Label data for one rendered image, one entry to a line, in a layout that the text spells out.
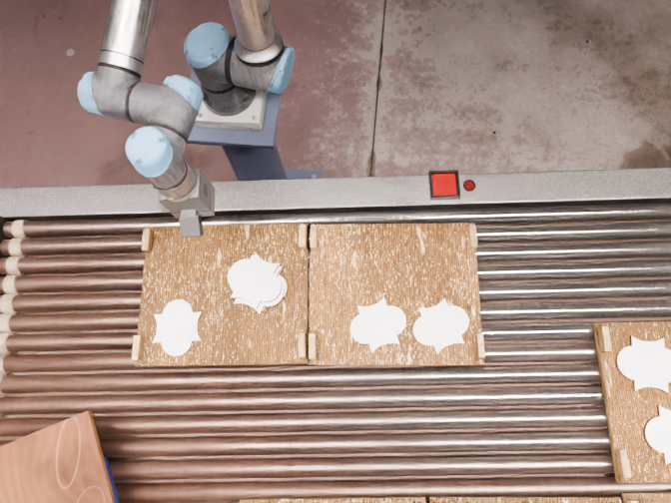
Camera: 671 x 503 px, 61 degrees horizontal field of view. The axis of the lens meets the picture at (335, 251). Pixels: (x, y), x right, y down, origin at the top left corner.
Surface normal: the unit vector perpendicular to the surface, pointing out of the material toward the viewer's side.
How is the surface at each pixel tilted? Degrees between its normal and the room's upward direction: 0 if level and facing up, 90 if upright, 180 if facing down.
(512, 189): 0
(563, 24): 0
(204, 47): 10
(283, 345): 0
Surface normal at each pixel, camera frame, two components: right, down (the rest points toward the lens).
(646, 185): -0.04, -0.29
